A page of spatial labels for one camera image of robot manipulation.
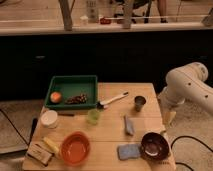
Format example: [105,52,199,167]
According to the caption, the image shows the white round container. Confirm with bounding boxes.
[40,110,58,128]

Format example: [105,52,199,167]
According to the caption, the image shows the dark brown bowl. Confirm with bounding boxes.
[140,132,170,162]

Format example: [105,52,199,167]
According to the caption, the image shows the black cable on floor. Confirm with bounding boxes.
[169,134,213,171]

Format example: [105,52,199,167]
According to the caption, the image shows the orange plastic bowl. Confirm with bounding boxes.
[60,131,90,167]

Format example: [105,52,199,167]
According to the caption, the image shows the black marker pen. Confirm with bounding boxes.
[58,113,75,117]

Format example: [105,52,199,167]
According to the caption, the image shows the red yellow apple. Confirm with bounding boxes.
[50,92,62,103]

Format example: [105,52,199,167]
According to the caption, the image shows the red object on counter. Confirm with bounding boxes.
[100,17,111,25]

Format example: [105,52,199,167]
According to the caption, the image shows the wooden block box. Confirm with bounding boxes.
[27,144,52,166]

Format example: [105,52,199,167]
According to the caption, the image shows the light green plastic cup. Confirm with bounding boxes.
[87,109,100,125]

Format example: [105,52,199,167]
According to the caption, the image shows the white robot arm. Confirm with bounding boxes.
[158,62,213,125]

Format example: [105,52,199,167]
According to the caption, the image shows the blue sponge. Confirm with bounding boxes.
[117,144,141,160]

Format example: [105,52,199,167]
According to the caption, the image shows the green plastic tray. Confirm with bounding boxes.
[44,75,98,110]

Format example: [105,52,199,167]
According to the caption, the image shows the dark grey metal cup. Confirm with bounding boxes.
[134,96,146,112]

